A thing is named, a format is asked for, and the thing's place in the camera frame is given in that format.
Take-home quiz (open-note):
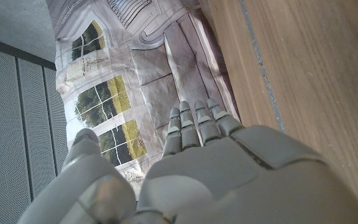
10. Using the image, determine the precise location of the grey perforated wall panel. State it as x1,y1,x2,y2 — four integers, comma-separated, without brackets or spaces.
0,34,70,224

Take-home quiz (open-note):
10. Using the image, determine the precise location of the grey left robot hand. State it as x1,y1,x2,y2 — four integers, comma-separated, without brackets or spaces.
17,98,358,224

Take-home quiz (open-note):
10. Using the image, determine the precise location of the printed sofa room backdrop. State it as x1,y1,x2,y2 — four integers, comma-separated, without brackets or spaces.
45,0,241,200

